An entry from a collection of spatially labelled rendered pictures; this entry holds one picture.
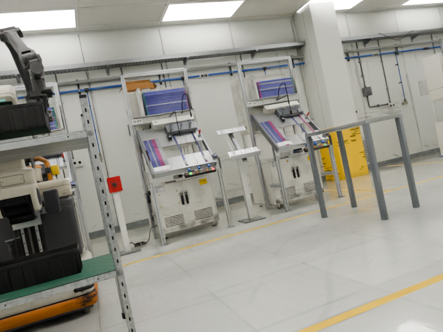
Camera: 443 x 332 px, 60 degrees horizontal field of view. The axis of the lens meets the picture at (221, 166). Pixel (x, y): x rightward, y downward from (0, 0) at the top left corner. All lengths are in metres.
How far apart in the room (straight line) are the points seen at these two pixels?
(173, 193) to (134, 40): 2.86
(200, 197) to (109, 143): 2.04
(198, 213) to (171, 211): 0.31
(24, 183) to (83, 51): 3.93
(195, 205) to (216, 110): 2.35
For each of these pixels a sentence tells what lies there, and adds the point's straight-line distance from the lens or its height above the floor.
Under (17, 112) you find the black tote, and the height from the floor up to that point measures 1.09.
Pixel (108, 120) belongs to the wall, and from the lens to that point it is 5.90.
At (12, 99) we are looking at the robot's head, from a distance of 2.45.
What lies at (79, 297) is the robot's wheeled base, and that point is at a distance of 2.43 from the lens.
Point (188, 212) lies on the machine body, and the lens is 4.30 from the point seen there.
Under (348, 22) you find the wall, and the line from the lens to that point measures 8.05.
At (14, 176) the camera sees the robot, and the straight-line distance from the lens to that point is 2.45.
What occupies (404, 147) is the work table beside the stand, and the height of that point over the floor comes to 0.52.
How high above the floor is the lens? 0.70
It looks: 1 degrees down
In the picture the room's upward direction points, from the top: 12 degrees counter-clockwise
